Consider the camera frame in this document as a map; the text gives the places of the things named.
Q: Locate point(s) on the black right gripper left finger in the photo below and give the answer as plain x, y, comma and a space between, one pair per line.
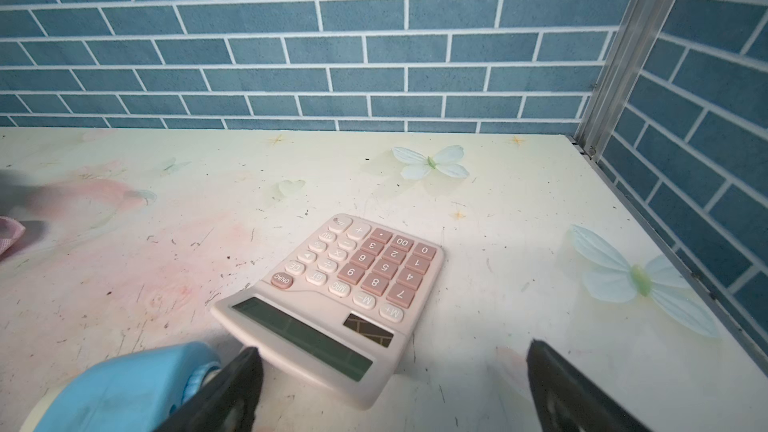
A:
220, 399

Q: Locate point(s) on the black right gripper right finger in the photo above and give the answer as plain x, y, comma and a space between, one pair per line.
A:
566, 400

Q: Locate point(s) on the pink student backpack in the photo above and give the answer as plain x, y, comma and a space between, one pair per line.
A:
11, 231

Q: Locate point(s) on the blue electric pencil sharpener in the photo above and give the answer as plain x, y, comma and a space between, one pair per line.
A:
133, 392

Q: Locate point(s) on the pink desk calculator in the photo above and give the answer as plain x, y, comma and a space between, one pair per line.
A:
340, 309

